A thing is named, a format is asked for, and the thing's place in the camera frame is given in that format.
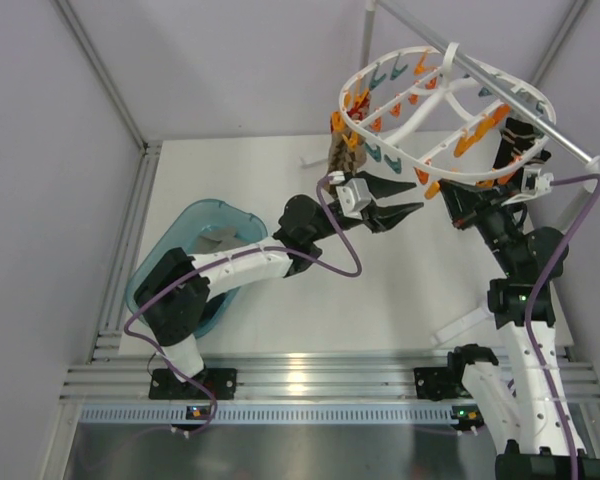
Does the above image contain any black striped sock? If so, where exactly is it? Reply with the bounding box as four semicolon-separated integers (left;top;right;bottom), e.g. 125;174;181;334
492;117;539;170

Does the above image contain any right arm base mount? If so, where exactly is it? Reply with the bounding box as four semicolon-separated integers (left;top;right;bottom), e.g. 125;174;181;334
413;367;470;401

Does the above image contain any grey sock in basket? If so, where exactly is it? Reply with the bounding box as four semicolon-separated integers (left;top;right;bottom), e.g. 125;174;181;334
192;226;244;254

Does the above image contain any purple cable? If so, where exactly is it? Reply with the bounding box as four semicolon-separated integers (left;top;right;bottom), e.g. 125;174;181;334
124;174;363;435
522;173;600;480

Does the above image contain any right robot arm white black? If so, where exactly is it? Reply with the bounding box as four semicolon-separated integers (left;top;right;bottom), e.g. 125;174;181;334
439;180;600;479

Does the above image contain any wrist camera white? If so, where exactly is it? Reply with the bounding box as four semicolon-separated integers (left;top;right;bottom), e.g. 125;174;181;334
327;171;373;220
504;165;554;205

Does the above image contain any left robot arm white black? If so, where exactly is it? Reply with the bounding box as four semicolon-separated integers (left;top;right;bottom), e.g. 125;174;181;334
133;171;423;397

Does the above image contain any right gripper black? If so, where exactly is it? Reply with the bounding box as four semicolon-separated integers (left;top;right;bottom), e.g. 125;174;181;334
438;179;523;277

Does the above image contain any brown checkered sock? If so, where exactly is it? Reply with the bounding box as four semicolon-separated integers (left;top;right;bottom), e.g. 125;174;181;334
327;128;367;174

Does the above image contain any metal drying rack stand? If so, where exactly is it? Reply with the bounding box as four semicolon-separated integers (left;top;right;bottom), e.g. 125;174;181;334
299;0;600;347

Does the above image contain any teal plastic basket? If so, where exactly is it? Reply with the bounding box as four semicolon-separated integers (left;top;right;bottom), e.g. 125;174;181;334
125;199;268;312

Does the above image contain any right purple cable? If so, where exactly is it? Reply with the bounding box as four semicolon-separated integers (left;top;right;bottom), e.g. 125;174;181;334
522;173;600;480

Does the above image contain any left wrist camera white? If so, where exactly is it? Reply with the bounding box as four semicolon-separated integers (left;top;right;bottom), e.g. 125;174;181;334
327;171;373;220

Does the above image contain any aluminium rail frame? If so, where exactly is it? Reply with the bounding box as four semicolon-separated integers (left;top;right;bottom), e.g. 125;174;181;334
59;144;600;426

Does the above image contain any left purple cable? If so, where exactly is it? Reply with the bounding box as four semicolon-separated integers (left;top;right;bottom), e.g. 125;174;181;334
124;174;363;435

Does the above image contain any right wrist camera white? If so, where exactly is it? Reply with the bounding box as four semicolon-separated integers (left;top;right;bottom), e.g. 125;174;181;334
504;165;554;205

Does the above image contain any white oval clip hanger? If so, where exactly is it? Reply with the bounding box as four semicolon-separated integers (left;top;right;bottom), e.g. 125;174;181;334
330;44;549;196

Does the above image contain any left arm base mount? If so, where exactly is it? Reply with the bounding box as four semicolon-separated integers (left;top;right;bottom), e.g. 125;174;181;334
148;368;237;401

